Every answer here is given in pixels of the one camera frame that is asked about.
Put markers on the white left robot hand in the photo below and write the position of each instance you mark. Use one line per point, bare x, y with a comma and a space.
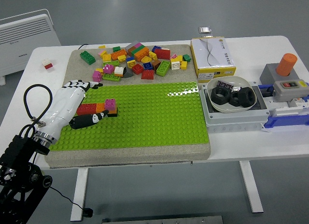
62, 108

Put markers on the magenta toy brick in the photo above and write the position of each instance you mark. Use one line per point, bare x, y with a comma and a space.
110, 104
108, 68

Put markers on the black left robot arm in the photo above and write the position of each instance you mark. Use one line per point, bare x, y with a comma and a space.
17, 151

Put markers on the red small toy brick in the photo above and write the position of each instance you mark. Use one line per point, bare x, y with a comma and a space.
49, 66

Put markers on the white small toy brick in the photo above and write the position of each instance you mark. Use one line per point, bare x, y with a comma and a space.
46, 62

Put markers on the black small toy brick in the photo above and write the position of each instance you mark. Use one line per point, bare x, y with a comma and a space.
113, 114

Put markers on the yellow flat small brick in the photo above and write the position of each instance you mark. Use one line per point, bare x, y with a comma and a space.
102, 46
99, 70

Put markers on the dark green toy brick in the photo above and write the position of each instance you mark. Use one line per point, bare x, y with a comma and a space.
186, 58
140, 50
87, 57

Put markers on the lime green long brick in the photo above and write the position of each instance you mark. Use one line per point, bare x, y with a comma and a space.
163, 68
111, 77
111, 63

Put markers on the light pink toy brick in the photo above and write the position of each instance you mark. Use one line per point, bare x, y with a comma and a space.
102, 52

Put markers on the grey sloped toy brick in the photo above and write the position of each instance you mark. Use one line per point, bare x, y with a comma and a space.
128, 73

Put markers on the green small toy brick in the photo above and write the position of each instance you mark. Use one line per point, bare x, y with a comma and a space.
116, 49

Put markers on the green studded baseplate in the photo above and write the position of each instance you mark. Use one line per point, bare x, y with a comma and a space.
144, 122

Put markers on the blue small toy brick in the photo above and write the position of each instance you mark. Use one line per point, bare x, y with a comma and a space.
130, 59

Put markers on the red square toy brick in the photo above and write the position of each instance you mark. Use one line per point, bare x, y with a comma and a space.
137, 68
147, 74

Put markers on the brown toy brick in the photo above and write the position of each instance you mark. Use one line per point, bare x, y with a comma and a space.
131, 51
156, 64

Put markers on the grey large toy brick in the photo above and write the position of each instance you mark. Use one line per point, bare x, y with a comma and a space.
130, 44

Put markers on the orange large toy brick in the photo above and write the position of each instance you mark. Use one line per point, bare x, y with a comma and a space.
141, 54

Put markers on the yellow sloped toy brick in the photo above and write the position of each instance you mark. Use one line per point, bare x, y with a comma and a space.
146, 59

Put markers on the pink flat tile brick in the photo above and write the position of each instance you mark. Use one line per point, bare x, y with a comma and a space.
138, 44

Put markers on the red large toy brick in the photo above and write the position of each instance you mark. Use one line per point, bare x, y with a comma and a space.
162, 53

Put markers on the pink sloped toy brick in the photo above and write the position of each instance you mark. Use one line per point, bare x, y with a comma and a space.
173, 56

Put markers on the grey-brown foam mat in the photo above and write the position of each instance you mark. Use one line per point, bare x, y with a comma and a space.
120, 156

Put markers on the white panel heater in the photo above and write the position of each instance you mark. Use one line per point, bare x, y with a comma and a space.
24, 40

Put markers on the white table leg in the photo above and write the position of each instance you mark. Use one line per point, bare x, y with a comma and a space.
79, 195
252, 187

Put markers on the black plug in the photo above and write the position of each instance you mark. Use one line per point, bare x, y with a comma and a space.
88, 212

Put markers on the yellow white cardboard box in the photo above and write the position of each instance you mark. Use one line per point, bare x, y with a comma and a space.
212, 55

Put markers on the metal floor socket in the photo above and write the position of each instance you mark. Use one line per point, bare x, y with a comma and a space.
205, 30

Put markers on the dark purple packet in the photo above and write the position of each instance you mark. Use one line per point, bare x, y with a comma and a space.
225, 85

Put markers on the white bowl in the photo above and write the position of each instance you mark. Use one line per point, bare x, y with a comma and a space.
229, 109

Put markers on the grey plastic junction box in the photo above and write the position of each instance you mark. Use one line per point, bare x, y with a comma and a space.
231, 123

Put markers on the small black hex nut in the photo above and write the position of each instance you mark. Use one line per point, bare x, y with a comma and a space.
234, 102

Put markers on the black small component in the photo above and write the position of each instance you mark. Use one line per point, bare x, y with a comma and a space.
268, 91

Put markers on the grey block with hole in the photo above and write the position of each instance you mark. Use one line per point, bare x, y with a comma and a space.
268, 74

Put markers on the blue plastic tray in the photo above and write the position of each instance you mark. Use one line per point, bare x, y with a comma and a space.
285, 120

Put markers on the white terminal block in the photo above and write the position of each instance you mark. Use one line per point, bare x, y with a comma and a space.
287, 111

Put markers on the orange cylinder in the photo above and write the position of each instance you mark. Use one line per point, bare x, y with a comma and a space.
286, 64

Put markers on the grey push-button switch box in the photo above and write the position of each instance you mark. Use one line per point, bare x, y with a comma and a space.
285, 93

